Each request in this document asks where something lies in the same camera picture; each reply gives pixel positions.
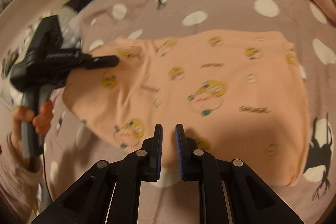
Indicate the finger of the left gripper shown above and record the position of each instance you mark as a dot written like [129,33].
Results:
[101,62]

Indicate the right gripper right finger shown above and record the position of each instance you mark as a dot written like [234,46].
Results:
[229,192]

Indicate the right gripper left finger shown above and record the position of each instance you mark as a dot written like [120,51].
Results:
[109,191]

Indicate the pink duck print shirt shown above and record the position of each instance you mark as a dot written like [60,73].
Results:
[238,94]

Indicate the person's left hand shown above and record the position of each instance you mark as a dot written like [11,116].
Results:
[41,123]

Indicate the grey pillow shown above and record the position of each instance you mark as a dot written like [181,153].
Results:
[69,10]

